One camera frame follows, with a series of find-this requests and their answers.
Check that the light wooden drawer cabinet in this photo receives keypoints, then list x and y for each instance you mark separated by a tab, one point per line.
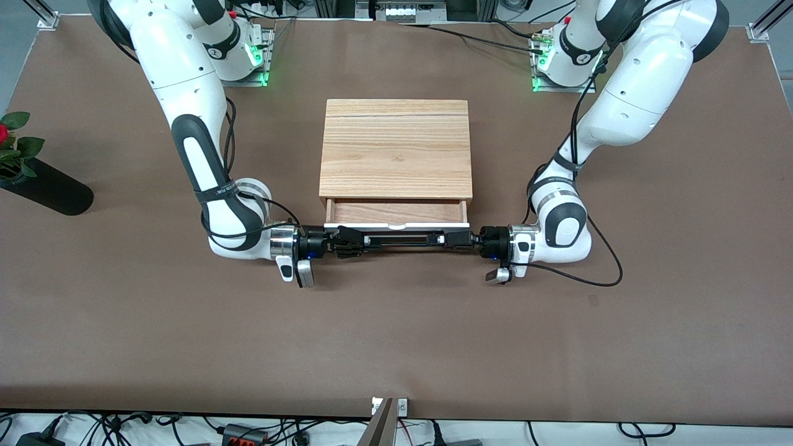
396	148

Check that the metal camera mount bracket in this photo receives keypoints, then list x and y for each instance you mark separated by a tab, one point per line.
403	406

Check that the grey adapter with orange buttons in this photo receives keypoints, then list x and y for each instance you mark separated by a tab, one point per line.
243	435

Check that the black power adapter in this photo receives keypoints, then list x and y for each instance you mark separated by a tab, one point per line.
38	440

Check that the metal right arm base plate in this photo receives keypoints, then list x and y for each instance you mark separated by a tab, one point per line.
265	49

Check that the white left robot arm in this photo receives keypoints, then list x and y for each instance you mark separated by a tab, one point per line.
644	80

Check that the aluminium frame with white strip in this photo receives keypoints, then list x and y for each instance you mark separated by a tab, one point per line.
406	9

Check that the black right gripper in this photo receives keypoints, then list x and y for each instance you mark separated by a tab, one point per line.
315	240

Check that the black cylindrical vase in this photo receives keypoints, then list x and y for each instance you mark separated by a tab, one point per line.
52	195

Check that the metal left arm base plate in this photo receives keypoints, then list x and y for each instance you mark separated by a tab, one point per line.
587	87

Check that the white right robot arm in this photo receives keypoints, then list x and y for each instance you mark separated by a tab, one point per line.
179	68

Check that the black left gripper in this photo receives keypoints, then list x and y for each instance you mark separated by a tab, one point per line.
488	238

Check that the metal table corner bracket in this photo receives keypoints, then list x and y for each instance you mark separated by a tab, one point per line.
758	33
48	21

